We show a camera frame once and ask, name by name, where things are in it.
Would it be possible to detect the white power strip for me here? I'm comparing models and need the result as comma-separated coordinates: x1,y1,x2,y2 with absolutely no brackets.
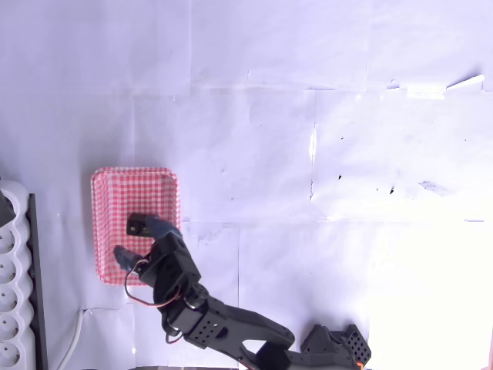
0,180,34,370

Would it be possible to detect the white power cable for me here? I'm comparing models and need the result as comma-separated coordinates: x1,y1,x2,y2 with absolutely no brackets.
56,307,87,370

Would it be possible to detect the black power adapter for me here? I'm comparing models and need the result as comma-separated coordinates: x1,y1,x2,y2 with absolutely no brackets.
0,190,17,229

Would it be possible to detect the small black cube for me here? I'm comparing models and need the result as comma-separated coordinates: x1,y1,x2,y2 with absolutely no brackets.
126,212,159,237

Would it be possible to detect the red checked paper tray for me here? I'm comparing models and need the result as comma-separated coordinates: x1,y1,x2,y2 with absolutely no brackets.
90,166,183,288

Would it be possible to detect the red white servo cable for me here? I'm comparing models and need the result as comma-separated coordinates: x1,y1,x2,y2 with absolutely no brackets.
123,259,186,308

